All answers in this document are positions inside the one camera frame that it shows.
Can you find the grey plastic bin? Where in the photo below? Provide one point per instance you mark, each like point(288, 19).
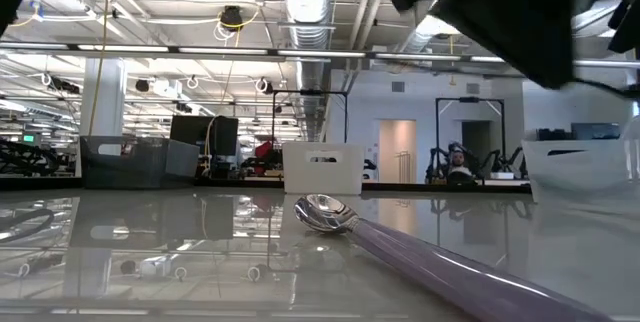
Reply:
point(140, 167)

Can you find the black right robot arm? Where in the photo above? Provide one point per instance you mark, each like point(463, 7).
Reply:
point(627, 22)

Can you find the black frame stand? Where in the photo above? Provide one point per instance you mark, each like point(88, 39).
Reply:
point(320, 93)
point(470, 99)

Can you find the silver ventilation duct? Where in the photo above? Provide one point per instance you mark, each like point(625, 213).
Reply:
point(307, 2)

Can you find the black ceiling speaker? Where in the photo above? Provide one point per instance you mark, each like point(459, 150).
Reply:
point(142, 85)

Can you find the green lit screen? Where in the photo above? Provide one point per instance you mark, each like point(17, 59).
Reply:
point(29, 138)

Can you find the white plastic bin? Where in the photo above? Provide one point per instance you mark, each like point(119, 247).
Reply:
point(325, 177)

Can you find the long horizontal light bar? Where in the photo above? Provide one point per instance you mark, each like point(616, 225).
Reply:
point(325, 54)

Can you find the person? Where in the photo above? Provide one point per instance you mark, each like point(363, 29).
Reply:
point(457, 159)

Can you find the white square column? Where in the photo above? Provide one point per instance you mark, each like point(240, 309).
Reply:
point(107, 107)

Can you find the clear plastic bin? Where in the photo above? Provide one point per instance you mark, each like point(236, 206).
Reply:
point(575, 172)

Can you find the black desk monitor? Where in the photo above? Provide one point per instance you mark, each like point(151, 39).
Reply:
point(587, 132)

